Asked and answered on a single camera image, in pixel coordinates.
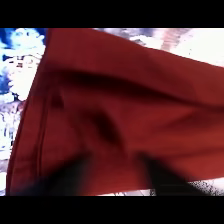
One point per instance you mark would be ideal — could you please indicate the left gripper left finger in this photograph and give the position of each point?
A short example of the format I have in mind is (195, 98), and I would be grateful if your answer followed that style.
(63, 181)

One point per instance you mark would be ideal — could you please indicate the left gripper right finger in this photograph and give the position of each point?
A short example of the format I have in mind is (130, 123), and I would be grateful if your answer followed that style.
(166, 181)

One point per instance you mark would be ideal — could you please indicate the red garment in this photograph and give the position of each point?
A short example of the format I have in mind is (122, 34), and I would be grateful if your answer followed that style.
(126, 100)

